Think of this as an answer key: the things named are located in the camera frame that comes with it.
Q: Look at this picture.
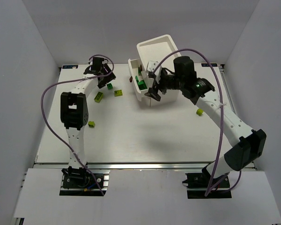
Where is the lime 2x4 lego brick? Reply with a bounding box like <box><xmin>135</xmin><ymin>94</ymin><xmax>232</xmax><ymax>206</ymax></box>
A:
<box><xmin>94</xmin><ymin>92</ymin><xmax>104</xmax><ymax>103</ymax></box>

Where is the blue corner label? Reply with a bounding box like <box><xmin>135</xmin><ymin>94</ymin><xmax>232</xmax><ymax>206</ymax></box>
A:
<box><xmin>62</xmin><ymin>65</ymin><xmax>78</xmax><ymax>69</ymax></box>
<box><xmin>201</xmin><ymin>63</ymin><xmax>218</xmax><ymax>67</ymax></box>

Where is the white drawer cabinet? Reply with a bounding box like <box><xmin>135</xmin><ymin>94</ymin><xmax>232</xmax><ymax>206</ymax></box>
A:
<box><xmin>137</xmin><ymin>34</ymin><xmax>181</xmax><ymax>107</ymax></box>

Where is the lime 2x2 lego brick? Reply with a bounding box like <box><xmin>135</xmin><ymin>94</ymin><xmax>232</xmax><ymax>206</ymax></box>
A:
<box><xmin>114</xmin><ymin>90</ymin><xmax>123</xmax><ymax>97</ymax></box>

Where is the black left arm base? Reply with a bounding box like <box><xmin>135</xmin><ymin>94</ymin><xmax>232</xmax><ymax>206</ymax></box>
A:
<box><xmin>59</xmin><ymin>167</ymin><xmax>108</xmax><ymax>197</ymax></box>

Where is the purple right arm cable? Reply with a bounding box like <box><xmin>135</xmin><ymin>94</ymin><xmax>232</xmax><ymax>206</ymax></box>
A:
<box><xmin>153</xmin><ymin>48</ymin><xmax>242</xmax><ymax>196</ymax></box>

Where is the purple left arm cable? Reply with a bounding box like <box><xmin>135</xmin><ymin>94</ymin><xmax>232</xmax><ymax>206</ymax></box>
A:
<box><xmin>41</xmin><ymin>54</ymin><xmax>115</xmax><ymax>196</ymax></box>

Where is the aluminium table frame rail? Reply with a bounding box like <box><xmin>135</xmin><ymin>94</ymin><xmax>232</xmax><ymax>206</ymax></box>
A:
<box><xmin>216</xmin><ymin>66</ymin><xmax>254</xmax><ymax>174</ymax></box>

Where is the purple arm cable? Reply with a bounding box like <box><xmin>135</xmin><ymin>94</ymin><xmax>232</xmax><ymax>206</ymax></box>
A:
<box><xmin>41</xmin><ymin>54</ymin><xmax>115</xmax><ymax>196</ymax></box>
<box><xmin>153</xmin><ymin>48</ymin><xmax>242</xmax><ymax>196</ymax></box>

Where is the blue left corner label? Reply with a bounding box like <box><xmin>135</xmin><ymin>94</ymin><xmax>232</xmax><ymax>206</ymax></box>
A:
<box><xmin>62</xmin><ymin>65</ymin><xmax>78</xmax><ymax>69</ymax></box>

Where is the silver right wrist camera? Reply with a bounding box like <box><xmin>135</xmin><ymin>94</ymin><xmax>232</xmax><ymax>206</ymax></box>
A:
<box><xmin>146</xmin><ymin>61</ymin><xmax>160</xmax><ymax>76</ymax></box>

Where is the small lime lego brick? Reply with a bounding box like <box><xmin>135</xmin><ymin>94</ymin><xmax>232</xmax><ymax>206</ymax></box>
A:
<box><xmin>196</xmin><ymin>108</ymin><xmax>204</xmax><ymax>116</ymax></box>
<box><xmin>88</xmin><ymin>121</ymin><xmax>95</xmax><ymax>128</ymax></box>

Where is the blue right corner label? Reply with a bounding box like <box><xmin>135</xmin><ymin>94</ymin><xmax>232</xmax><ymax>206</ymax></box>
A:
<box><xmin>201</xmin><ymin>63</ymin><xmax>218</xmax><ymax>67</ymax></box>

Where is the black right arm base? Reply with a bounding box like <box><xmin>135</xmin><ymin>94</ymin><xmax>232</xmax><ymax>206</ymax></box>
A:
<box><xmin>184</xmin><ymin>172</ymin><xmax>232</xmax><ymax>200</ymax></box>

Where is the dark green 2x2 lego brick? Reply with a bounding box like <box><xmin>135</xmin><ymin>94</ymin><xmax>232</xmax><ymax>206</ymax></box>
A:
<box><xmin>107</xmin><ymin>83</ymin><xmax>113</xmax><ymax>90</ymax></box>

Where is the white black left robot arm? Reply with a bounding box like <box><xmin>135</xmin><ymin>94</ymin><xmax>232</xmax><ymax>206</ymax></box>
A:
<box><xmin>60</xmin><ymin>54</ymin><xmax>116</xmax><ymax>169</ymax></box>

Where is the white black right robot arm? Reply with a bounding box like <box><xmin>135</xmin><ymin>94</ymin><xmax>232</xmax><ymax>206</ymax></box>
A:
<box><xmin>145</xmin><ymin>56</ymin><xmax>266</xmax><ymax>179</ymax></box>

